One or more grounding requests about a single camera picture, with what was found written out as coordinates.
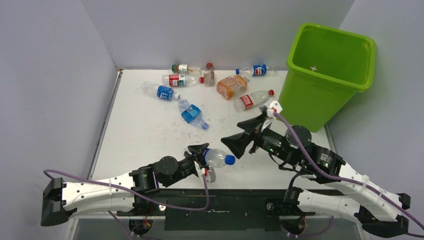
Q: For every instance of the red blue label bottle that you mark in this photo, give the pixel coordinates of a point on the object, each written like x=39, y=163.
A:
x=181, y=80

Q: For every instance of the green cap brown bottle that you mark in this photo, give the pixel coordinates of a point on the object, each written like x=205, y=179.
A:
x=187, y=69

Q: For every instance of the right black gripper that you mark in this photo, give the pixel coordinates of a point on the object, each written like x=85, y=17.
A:
x=237, y=142

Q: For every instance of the red cap small bottle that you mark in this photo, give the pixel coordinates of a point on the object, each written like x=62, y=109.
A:
x=209, y=75

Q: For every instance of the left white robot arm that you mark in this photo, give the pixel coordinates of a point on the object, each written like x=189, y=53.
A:
x=128, y=194

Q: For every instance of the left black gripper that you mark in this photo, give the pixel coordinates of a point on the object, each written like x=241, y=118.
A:
x=197, y=150

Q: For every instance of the far pepsi bottle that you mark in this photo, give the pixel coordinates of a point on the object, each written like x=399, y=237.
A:
x=258, y=70

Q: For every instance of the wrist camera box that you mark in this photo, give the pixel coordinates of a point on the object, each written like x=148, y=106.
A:
x=206, y=171
x=268, y=109

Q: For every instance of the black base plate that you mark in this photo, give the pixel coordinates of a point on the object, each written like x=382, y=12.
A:
x=229, y=209

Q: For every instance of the orange bottle white cap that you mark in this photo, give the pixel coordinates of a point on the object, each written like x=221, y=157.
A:
x=232, y=86

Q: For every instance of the red label clear bottle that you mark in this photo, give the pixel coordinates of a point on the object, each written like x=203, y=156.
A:
x=251, y=100

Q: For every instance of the blue label water bottle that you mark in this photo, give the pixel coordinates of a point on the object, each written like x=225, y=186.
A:
x=159, y=91

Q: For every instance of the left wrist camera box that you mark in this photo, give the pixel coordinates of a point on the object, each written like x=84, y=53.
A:
x=206, y=171

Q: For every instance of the crushed blue label bottle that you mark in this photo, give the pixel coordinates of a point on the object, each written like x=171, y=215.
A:
x=192, y=115

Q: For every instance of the central pepsi bottle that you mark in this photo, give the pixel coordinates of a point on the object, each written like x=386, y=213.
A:
x=217, y=158

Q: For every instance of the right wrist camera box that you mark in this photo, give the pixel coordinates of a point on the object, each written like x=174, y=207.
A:
x=268, y=109

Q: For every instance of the green plastic bin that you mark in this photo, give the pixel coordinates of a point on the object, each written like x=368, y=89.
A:
x=345, y=63

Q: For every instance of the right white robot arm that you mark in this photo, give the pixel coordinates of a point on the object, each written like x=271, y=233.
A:
x=378, y=211

